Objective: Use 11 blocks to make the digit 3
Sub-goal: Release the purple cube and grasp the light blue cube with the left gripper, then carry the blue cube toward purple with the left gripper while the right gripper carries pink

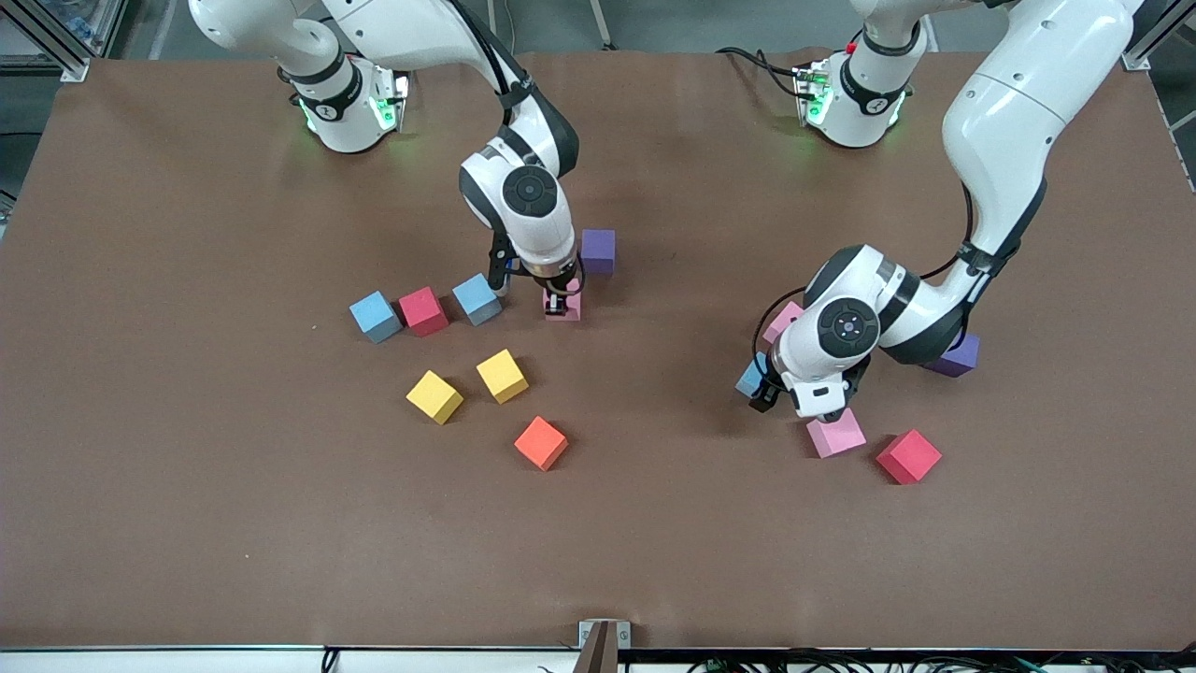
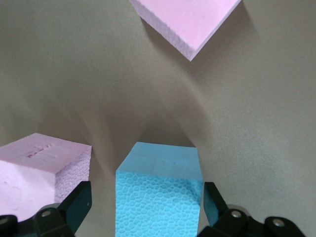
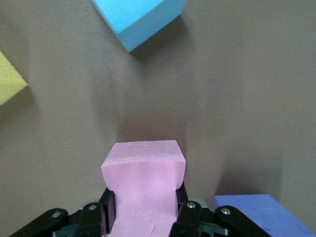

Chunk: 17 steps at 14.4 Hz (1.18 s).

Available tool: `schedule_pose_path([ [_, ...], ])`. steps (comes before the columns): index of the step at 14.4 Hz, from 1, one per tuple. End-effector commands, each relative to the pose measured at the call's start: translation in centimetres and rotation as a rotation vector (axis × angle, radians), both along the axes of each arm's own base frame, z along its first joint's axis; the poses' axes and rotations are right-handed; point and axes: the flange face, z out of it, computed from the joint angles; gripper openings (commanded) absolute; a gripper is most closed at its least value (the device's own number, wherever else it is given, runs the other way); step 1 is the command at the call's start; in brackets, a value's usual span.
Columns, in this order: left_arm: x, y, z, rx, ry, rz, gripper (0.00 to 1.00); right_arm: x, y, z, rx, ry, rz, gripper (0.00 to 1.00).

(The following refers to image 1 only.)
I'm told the blue foam cube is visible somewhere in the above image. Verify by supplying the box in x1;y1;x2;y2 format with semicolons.
734;353;772;401
349;291;404;345
452;273;504;327

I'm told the purple foam cube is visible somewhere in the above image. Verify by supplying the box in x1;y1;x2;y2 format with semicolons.
925;332;981;379
580;229;618;276

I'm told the yellow foam cube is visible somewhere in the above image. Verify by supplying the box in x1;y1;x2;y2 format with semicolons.
406;370;464;426
476;349;530;405

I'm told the red foam cube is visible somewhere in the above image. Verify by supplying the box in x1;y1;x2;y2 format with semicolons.
876;429;943;486
398;286;449;337

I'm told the orange foam cube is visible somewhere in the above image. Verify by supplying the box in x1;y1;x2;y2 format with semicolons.
513;416;569;472

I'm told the brown table mat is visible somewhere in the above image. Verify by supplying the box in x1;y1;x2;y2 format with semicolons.
0;51;1196;652

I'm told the metal table edge bracket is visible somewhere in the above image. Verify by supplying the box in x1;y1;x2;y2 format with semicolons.
572;619;633;673

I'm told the aluminium frame post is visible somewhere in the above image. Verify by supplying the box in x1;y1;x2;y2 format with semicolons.
0;0;93;83
1118;0;1196;72

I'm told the white table edge rail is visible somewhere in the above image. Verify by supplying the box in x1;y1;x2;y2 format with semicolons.
0;647;580;673

